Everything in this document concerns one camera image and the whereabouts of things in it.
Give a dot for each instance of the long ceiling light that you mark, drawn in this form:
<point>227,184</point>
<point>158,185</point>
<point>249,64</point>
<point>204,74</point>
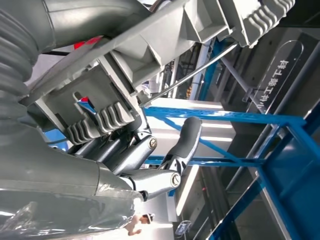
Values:
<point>187,190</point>

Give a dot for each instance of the red barrier belt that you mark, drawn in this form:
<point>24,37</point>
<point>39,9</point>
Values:
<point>87,43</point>

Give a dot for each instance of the blue metal shelf rack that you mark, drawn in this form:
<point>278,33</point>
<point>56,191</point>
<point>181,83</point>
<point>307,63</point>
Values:
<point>295,172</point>

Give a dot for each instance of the small clear sign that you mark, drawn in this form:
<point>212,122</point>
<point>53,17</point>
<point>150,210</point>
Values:
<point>183,228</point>

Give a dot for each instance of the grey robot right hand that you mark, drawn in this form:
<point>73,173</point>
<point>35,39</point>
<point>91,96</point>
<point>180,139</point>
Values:
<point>50,172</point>

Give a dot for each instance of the person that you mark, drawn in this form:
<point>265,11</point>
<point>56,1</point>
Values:
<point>136,225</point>

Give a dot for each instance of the clear acrylic sign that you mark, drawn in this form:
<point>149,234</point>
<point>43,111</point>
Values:
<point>277,76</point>

